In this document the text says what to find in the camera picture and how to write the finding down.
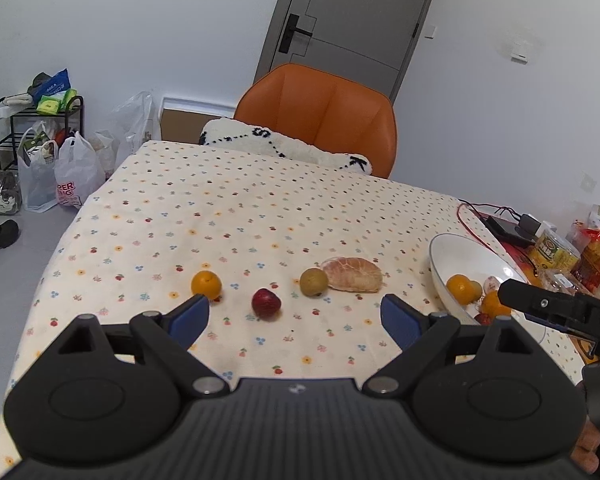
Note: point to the brown round fruit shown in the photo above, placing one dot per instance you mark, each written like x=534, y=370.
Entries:
x=313, y=282
x=476, y=291

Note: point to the white plastic bag red print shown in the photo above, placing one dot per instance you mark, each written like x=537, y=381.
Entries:
x=78, y=172

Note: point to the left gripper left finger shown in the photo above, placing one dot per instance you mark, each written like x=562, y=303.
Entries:
x=101, y=393

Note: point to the right hand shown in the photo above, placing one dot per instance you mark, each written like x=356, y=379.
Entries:
x=584, y=452

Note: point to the white ceramic bowl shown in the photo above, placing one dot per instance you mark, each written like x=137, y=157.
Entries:
x=451, y=254

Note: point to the dark bag on floor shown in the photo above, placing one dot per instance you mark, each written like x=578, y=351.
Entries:
x=10, y=194

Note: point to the floral tablecloth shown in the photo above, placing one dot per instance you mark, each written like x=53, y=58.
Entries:
x=172, y=210

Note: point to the orange leather chair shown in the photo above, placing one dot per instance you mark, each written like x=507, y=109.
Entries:
x=329, y=112

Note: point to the red orange snack bag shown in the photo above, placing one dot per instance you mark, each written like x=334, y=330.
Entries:
x=586, y=239

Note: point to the peeled pomelo piece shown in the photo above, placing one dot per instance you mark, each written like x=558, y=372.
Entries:
x=491, y=284
x=352, y=274

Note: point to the grey door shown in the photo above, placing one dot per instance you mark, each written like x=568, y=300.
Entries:
x=370, y=42

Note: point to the yellow can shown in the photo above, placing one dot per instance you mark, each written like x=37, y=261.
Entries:
x=551, y=251

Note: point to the blue package on rack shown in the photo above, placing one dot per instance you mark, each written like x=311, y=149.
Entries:
x=44, y=85

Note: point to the red apple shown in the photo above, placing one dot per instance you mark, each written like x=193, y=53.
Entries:
x=265, y=304

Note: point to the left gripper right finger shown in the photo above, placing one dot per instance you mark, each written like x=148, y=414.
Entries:
x=488, y=394

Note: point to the dark red fruit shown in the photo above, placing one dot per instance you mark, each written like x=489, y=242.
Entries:
x=483, y=319

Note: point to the clear plastic container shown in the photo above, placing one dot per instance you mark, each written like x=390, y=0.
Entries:
x=556, y=280

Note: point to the mandarin in bowl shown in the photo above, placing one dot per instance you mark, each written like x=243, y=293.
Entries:
x=459, y=287

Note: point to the black box device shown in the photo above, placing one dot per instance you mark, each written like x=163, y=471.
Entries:
x=508, y=232

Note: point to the white fluffy cushion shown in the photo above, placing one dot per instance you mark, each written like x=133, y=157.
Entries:
x=237, y=136

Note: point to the cardboard box by wall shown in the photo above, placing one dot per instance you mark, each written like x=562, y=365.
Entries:
x=186, y=126

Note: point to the white plastic bag by wall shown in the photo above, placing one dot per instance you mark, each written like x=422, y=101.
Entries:
x=132, y=123

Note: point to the clear plastic bag with items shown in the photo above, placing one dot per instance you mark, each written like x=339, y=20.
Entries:
x=36, y=172

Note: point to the small orange mandarin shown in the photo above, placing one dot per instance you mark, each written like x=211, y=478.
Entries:
x=206, y=283

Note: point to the large orange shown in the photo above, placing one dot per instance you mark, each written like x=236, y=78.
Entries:
x=492, y=306

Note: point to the black metal shelf rack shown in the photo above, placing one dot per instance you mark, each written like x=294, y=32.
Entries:
x=16, y=120

